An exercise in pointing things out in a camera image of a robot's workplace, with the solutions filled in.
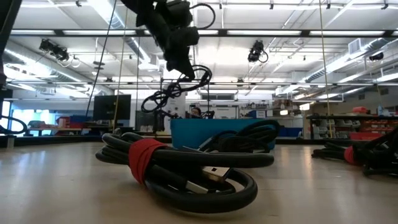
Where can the thin black horizontal rail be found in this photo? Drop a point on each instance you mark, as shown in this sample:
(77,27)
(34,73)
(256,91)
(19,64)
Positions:
(280,83)

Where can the black ceiling camera cluster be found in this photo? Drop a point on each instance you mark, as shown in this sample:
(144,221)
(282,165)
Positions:
(56,51)

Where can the black metal table frame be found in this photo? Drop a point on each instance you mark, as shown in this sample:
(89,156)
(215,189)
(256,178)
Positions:
(62,140)

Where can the dark storage shelf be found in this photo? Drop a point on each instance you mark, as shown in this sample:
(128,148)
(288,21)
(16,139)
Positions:
(342,117)

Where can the black stand frame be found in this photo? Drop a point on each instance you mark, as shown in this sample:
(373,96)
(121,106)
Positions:
(208,102)

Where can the silver ceiling air duct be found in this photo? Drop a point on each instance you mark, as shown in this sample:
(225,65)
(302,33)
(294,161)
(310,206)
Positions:
(116,21)

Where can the blue plastic bin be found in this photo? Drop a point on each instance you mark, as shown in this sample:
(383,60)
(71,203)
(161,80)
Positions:
(192,133)

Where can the white cylindrical tank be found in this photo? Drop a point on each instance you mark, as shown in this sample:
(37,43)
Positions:
(179,105)

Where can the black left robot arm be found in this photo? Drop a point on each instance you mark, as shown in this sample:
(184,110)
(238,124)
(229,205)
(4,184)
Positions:
(4,31)

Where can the black background monitor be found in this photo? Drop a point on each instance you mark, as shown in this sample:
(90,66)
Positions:
(105,107)

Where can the blue low cabinet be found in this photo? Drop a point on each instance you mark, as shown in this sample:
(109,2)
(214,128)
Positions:
(290,132)

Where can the black overhead light bar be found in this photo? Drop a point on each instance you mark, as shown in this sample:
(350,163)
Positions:
(304,32)

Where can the red storage bin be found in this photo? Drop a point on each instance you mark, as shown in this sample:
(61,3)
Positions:
(360,110)

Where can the person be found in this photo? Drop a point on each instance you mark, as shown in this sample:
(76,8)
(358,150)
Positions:
(196,112)

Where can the blue crate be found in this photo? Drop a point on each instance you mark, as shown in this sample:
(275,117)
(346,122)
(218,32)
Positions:
(81,119)

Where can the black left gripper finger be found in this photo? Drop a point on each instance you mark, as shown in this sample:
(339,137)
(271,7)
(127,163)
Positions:
(187,63)
(174,63)

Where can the black hanging camera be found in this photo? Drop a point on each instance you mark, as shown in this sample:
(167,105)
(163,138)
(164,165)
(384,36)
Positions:
(256,51)

